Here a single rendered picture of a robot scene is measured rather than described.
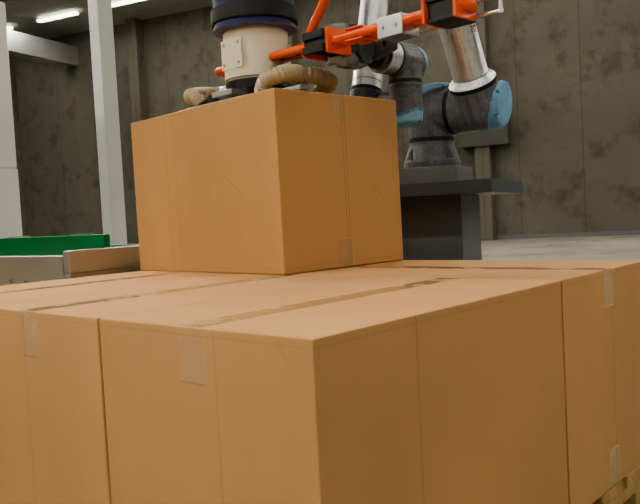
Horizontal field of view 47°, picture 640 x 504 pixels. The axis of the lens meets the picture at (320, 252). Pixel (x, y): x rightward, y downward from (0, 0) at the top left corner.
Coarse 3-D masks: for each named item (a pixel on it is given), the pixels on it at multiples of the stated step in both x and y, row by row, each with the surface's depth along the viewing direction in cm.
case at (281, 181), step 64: (192, 128) 179; (256, 128) 161; (320, 128) 166; (384, 128) 181; (192, 192) 181; (256, 192) 163; (320, 192) 166; (384, 192) 181; (192, 256) 183; (256, 256) 165; (320, 256) 166; (384, 256) 181
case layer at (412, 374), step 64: (0, 320) 120; (64, 320) 107; (128, 320) 96; (192, 320) 93; (256, 320) 90; (320, 320) 87; (384, 320) 84; (448, 320) 93; (512, 320) 106; (576, 320) 123; (0, 384) 122; (64, 384) 108; (128, 384) 97; (192, 384) 88; (256, 384) 80; (320, 384) 75; (384, 384) 83; (448, 384) 93; (512, 384) 106; (576, 384) 123; (0, 448) 124; (64, 448) 109; (128, 448) 98; (192, 448) 89; (256, 448) 81; (320, 448) 75; (384, 448) 83; (448, 448) 93; (512, 448) 106; (576, 448) 123
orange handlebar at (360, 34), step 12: (468, 0) 146; (420, 12) 153; (360, 24) 164; (372, 24) 162; (408, 24) 156; (420, 24) 158; (336, 36) 169; (348, 36) 167; (360, 36) 164; (372, 36) 167; (288, 48) 180; (300, 48) 177; (288, 60) 187; (216, 72) 200
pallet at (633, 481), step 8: (632, 472) 142; (624, 480) 140; (632, 480) 142; (616, 488) 135; (624, 488) 140; (632, 488) 142; (608, 496) 132; (616, 496) 135; (624, 496) 138; (632, 496) 144
